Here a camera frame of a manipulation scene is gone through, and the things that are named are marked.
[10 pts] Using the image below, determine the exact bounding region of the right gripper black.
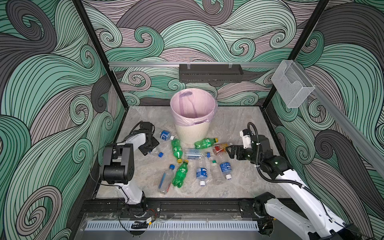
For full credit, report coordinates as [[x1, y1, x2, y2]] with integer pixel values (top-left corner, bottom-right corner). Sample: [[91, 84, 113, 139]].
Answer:
[[226, 144, 264, 166]]

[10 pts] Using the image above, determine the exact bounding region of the clear bottle green cap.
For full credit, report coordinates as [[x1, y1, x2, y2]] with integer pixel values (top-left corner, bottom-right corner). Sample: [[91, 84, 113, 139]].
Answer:
[[211, 160, 224, 185]]

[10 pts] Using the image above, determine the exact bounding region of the clear bottle blue red insert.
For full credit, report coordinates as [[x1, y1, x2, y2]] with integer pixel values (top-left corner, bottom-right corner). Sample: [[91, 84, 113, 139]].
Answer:
[[158, 165, 175, 195]]

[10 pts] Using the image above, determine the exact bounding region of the green soda bottle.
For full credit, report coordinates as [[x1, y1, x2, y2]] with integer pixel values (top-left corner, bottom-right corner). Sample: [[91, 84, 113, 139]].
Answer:
[[171, 138, 183, 164], [172, 160, 189, 188], [194, 138, 219, 149]]

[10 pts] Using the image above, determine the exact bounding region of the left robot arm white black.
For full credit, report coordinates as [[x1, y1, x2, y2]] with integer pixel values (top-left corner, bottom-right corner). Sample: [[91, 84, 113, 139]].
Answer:
[[100, 131, 159, 210]]

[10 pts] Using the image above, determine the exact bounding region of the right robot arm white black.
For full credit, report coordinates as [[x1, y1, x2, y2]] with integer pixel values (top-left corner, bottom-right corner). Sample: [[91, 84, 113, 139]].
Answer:
[[226, 145, 363, 240]]

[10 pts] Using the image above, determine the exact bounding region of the green soda bottle by bin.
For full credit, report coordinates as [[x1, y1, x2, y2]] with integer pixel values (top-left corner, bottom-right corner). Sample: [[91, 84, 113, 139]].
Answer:
[[194, 138, 219, 149]]

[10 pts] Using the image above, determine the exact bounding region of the cream ribbed waste bin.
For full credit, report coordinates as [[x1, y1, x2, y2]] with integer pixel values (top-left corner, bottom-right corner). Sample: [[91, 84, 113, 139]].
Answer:
[[175, 122, 211, 145]]

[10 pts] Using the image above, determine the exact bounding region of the pink plastic bin liner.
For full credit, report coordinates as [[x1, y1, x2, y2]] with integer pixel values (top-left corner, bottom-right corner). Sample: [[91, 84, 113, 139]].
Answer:
[[170, 88, 218, 127]]

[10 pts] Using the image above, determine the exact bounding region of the clear bottle blue label white cap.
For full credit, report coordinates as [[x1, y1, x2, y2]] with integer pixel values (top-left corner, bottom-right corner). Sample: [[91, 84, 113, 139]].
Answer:
[[159, 130, 175, 141]]

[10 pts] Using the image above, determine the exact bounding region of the red orange drink bottle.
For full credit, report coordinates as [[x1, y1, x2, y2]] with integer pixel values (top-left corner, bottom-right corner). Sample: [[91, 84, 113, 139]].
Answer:
[[212, 143, 233, 156]]

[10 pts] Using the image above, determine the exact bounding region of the clear bottle pale blue label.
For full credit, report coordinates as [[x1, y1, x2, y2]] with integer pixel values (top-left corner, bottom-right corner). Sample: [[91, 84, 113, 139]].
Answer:
[[184, 148, 211, 160]]

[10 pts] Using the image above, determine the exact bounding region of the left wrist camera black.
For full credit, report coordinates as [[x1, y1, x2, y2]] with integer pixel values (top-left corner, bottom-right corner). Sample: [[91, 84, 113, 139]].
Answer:
[[139, 121, 156, 135]]

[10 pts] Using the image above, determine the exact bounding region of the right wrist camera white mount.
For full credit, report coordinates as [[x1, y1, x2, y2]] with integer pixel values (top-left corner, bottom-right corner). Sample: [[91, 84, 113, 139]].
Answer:
[[240, 129, 271, 152]]

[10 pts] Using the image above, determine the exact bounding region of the black wall-mounted tray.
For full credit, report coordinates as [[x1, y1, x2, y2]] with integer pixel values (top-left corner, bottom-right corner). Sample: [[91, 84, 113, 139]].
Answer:
[[179, 64, 244, 84]]

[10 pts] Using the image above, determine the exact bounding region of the aluminium rail back wall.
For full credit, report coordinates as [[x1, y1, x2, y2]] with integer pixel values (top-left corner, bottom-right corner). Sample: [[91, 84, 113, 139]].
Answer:
[[108, 61, 280, 69]]

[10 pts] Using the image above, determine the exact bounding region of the aluminium rail wall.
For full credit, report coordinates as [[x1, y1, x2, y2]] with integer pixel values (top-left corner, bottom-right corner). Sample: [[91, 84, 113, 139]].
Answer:
[[108, 61, 280, 69], [298, 64, 384, 176]]

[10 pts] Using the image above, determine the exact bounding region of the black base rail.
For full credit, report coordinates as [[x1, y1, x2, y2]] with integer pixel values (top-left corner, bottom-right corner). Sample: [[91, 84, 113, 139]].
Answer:
[[81, 198, 264, 219]]

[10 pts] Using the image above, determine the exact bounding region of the clear acrylic wall holder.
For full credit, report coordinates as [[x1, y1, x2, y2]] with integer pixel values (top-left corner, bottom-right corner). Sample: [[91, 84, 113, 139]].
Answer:
[[272, 60, 315, 109]]

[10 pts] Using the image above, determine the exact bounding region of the white slotted cable duct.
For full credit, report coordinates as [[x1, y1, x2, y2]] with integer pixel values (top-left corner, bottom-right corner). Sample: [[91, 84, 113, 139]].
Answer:
[[85, 220, 259, 232]]

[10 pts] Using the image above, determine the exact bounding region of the aluminium rail right wall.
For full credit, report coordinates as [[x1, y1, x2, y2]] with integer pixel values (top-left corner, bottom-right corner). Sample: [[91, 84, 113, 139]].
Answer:
[[298, 64, 384, 176]]

